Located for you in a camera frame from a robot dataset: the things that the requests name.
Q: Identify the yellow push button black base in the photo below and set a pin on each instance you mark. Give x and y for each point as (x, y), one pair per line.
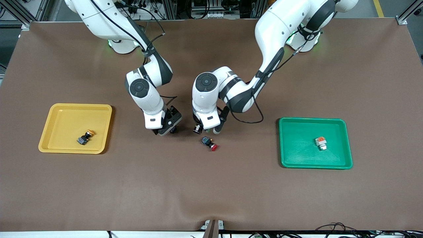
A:
(173, 130)
(84, 138)

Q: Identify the push button with orange base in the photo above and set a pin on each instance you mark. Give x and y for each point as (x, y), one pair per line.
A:
(320, 142)

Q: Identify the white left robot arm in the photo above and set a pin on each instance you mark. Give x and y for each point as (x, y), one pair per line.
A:
(277, 23)

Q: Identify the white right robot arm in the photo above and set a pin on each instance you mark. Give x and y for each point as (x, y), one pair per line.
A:
(99, 19)

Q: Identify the red push button black base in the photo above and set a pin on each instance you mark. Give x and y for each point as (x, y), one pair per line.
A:
(208, 142)

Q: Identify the brown table mat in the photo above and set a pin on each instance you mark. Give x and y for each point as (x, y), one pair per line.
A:
(211, 185)

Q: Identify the green plastic tray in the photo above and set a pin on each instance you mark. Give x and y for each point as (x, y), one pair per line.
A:
(304, 152)

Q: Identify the yellow plastic tray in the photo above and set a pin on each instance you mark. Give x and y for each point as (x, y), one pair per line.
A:
(66, 125)

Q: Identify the metal table edge clamp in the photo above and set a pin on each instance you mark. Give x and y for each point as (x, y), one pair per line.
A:
(213, 226)

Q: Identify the long white power strip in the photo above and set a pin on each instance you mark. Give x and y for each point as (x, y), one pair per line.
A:
(214, 15)

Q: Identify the white power strip with plugs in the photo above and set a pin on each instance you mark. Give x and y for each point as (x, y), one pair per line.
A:
(145, 9)

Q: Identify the small green connector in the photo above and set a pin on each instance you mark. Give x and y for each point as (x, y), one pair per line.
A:
(256, 235)

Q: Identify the pile of orange objects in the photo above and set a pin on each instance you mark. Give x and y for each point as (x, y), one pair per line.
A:
(271, 2)

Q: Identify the aluminium frame profile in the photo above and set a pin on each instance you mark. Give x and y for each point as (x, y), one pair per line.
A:
(408, 15)
(170, 8)
(19, 18)
(256, 6)

